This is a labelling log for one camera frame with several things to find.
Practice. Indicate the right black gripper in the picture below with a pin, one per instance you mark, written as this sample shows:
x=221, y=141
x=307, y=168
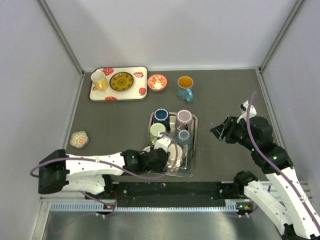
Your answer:
x=226, y=129

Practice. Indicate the teal mug white inside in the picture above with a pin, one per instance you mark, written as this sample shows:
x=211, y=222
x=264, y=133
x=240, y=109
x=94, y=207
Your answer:
x=183, y=138

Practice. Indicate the purple mug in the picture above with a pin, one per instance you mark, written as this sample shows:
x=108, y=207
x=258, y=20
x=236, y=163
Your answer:
x=183, y=120

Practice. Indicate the cream beige mug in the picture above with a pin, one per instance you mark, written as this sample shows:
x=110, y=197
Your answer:
x=172, y=156

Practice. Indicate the blue mug orange inside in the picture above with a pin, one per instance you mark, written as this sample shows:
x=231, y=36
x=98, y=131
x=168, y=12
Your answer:
x=185, y=88

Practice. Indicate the dark blue mug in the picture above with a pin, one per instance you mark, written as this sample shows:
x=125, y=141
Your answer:
x=162, y=116

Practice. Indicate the light green mug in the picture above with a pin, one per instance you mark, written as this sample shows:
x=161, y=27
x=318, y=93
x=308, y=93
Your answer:
x=155, y=130

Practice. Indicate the light blue mug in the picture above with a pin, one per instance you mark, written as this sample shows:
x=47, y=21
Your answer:
x=147, y=149

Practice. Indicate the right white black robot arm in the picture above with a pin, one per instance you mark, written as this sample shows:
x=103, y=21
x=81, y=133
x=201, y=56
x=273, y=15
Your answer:
x=293, y=215

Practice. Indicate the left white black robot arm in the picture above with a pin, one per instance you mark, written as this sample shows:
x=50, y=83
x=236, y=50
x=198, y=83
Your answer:
x=60, y=171

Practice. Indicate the yellow white mug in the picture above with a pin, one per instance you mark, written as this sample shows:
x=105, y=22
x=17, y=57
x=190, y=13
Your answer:
x=99, y=80

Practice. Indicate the silver metal tray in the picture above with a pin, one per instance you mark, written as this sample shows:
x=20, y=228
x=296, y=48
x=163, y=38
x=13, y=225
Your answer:
x=188, y=164

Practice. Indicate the red patterned small bowl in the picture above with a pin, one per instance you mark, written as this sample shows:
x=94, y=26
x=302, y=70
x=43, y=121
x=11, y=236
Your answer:
x=157, y=82

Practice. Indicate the white strawberry rectangular plate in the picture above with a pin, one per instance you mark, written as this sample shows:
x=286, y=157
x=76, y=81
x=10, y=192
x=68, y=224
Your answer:
x=138, y=91

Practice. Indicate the yellow green patterned saucer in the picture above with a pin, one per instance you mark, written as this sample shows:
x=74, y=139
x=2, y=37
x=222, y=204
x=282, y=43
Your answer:
x=121, y=81

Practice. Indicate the small floral dish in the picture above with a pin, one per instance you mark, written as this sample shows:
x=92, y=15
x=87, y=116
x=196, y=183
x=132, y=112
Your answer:
x=79, y=139

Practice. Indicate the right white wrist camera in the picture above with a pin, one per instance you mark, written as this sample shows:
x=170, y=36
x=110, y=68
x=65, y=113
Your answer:
x=246, y=110

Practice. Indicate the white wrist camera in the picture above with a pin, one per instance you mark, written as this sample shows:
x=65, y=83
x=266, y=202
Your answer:
x=246, y=110
x=163, y=143

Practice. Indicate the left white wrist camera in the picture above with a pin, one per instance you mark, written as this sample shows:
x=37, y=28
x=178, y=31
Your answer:
x=163, y=143

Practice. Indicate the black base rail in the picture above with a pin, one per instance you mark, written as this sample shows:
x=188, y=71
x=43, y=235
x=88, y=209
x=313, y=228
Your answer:
x=170, y=194

